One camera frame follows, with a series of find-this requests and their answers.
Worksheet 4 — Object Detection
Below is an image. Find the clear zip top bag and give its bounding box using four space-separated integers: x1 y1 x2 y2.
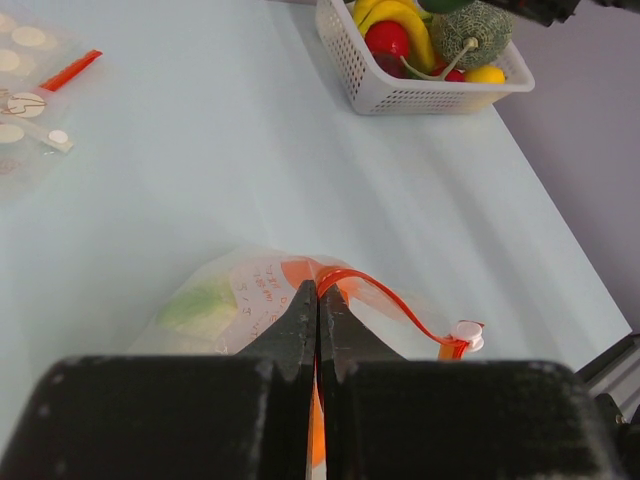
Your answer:
127 243 486 471

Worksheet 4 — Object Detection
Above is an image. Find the pile of zip bags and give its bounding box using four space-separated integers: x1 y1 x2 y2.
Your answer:
1 1 102 204

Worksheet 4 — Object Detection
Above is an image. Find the dark red fruit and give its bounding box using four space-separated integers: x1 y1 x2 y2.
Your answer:
372 52 407 79

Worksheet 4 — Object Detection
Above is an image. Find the yellow banana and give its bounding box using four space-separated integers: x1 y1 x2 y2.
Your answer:
352 0 437 74

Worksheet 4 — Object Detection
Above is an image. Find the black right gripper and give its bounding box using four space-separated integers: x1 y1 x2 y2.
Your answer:
485 0 580 26

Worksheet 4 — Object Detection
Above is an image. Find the red bell pepper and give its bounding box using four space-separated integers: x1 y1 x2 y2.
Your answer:
364 21 410 58

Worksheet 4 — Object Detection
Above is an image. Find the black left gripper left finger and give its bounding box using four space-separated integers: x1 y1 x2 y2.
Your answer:
1 281 318 479

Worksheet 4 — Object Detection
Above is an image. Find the light green guava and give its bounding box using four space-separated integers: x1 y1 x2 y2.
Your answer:
156 279 238 341

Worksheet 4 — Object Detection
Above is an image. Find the dark green avocado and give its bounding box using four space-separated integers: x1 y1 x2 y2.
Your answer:
418 0 473 14

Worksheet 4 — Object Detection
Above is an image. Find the small red fruit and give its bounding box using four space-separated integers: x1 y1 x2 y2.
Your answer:
432 67 465 82

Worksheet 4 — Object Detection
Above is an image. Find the yellow lemon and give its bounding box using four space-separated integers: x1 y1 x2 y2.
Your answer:
463 65 506 84

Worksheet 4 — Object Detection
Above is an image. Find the green netted melon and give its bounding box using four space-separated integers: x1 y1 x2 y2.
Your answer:
401 1 514 81

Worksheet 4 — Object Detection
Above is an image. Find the white plastic fruit basket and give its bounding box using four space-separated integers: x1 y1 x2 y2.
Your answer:
315 1 535 115

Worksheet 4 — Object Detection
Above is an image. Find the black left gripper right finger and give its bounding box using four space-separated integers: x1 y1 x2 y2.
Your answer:
318 289 623 479

